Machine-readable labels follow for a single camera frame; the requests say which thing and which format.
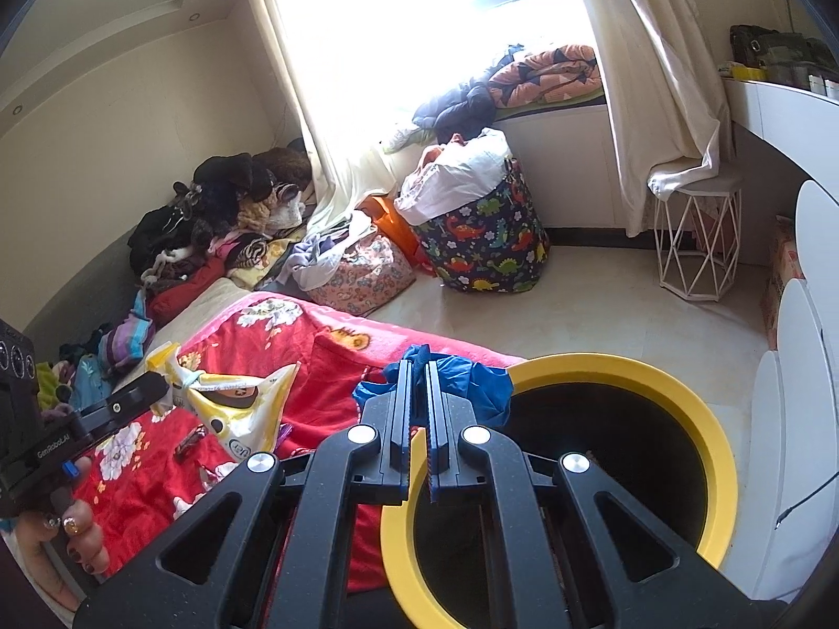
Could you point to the striped purple cloth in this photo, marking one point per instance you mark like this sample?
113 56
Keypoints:
128 341

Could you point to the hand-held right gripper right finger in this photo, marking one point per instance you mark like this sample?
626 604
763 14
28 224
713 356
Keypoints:
440 419

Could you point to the blue plastic bag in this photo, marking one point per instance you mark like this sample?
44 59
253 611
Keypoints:
485 386

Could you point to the beige bed sheet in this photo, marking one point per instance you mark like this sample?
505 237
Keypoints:
196 314

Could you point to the small dark wrapper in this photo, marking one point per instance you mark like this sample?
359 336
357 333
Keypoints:
189 441

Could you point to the yellow-rimmed black trash bin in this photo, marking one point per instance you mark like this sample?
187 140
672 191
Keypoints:
655 380

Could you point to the camouflage bag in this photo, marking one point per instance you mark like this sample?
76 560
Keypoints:
780 52

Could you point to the orange patterned quilt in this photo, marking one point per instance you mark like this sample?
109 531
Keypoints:
544 78

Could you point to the red floral blanket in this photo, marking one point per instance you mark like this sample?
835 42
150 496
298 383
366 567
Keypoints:
308 354

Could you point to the light blue cloth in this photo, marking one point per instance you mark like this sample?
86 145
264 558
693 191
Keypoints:
88 383

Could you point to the dark puffer jacket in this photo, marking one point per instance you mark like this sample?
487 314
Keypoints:
459 108

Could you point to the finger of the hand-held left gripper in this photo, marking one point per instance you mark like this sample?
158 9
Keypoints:
124 403

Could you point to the person's left hand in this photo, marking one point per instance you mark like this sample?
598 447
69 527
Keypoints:
46 550

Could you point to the large white plastic bag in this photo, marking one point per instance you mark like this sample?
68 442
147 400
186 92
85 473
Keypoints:
452 183

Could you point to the pile of dark clothes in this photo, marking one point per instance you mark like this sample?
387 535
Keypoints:
229 177

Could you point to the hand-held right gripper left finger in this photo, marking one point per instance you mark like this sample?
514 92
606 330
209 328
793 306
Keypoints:
400 419

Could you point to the pink floral bag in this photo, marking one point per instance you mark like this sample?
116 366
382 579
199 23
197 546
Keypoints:
360 275

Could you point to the red garment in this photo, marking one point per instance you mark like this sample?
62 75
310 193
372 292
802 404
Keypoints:
190 282

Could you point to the cream curtain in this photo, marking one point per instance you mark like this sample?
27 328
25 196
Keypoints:
341 144
649 78

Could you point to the dinosaur print laundry basket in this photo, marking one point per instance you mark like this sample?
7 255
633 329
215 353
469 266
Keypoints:
491 242

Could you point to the lilac and white clothes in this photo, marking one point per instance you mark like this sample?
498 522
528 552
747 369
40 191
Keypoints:
314 255

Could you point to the yellow snack bag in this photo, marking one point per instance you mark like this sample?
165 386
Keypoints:
249 406

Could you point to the white wall shelf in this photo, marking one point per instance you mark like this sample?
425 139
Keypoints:
786 118

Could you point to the white scalloped cabinet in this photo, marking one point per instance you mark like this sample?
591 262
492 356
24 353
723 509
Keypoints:
799 406

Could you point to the orange bag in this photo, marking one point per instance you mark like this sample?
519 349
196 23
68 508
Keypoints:
393 223

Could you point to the cardboard box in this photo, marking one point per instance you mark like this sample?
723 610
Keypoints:
783 275

